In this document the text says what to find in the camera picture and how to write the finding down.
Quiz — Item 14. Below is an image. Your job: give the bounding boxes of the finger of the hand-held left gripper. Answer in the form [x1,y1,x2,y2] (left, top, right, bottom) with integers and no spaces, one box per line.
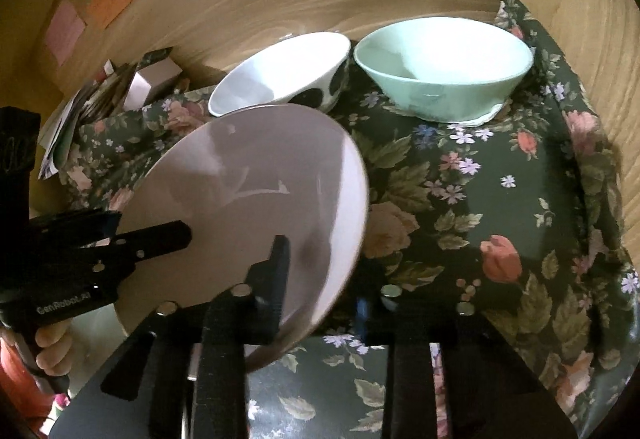
[75,220,193,270]
[27,210,123,250]

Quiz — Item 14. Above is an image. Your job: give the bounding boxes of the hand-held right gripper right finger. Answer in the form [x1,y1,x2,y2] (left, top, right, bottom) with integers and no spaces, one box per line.
[355,286,576,439]

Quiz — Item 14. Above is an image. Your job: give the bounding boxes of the pink sticky note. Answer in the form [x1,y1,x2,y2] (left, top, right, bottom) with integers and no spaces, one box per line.
[44,0,87,67]

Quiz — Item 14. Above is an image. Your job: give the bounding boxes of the pink bowl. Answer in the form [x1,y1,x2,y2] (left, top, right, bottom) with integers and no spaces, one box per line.
[114,104,371,375]

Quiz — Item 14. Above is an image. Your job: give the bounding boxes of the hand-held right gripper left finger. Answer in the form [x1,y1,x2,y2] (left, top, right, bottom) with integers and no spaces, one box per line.
[50,234,293,439]

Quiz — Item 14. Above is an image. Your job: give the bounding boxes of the mint green bowl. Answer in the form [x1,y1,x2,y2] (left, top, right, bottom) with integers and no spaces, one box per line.
[353,16,534,125]

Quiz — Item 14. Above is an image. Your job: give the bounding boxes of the white bowl with black spots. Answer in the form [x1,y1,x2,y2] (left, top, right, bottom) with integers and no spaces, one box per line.
[207,32,352,117]

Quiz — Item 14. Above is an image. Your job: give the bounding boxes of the dark floral tablecloth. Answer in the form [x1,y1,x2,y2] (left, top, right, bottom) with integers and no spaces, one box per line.
[60,0,640,439]

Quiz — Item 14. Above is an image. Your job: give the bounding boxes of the stack of printed cards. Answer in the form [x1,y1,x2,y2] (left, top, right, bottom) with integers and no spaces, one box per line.
[80,66,138,120]

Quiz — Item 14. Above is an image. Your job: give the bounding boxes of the person's left hand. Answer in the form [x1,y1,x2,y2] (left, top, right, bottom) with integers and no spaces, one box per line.
[35,319,73,377]

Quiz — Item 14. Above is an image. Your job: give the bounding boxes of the pile of white papers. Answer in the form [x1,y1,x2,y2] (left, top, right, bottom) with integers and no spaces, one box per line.
[37,59,131,180]

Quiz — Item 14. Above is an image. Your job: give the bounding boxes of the person's left forearm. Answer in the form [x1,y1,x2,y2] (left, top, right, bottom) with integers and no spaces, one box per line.
[0,331,38,407]

